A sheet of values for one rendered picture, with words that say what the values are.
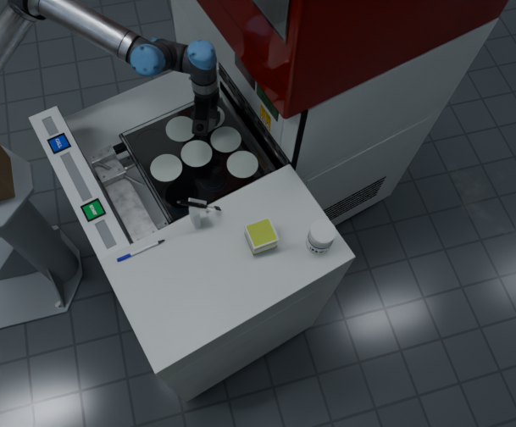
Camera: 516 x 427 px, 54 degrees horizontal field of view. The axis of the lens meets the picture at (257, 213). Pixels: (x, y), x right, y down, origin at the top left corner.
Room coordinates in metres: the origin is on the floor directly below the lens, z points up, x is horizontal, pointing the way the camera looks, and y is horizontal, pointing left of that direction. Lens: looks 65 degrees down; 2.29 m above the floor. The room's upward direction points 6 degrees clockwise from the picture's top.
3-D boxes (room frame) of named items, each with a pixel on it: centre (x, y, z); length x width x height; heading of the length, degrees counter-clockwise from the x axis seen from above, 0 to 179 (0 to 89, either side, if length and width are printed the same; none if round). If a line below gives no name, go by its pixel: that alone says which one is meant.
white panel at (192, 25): (1.13, 0.15, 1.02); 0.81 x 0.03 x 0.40; 36
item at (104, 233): (0.68, 0.55, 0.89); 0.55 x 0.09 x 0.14; 36
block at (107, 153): (0.80, 0.51, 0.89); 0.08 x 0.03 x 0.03; 126
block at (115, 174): (0.74, 0.46, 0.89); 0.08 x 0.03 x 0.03; 126
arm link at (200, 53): (0.94, 0.19, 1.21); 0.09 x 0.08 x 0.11; 81
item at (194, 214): (0.58, 0.16, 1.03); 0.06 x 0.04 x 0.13; 126
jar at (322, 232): (0.54, -0.18, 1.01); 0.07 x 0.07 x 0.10
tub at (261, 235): (0.53, -0.02, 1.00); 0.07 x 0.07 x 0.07; 27
